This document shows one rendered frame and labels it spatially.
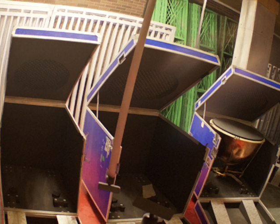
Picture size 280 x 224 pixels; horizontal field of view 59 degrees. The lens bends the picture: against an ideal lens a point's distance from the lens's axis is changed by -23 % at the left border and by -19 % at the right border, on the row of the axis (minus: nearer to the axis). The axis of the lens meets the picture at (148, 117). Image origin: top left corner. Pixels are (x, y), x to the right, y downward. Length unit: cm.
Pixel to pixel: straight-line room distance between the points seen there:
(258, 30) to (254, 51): 38
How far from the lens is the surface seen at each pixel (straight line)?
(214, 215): 335
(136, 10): 548
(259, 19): 462
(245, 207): 369
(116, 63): 251
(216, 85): 354
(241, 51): 452
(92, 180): 289
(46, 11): 376
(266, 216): 381
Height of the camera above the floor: 179
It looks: 15 degrees down
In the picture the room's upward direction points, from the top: 14 degrees clockwise
